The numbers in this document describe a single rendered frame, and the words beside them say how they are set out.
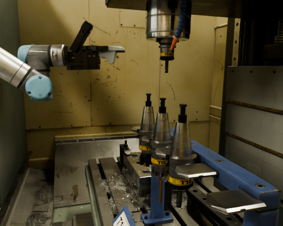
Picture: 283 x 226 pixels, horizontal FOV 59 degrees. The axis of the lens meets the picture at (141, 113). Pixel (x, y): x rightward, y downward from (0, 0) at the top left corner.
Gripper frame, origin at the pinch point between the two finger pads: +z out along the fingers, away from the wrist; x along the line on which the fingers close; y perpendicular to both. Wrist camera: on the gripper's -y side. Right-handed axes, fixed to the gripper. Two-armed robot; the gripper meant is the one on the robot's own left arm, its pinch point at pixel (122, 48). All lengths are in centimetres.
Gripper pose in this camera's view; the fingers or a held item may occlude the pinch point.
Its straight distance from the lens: 92.2
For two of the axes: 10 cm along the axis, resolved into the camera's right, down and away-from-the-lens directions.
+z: 10.0, -0.3, 0.7
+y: 0.2, 9.8, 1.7
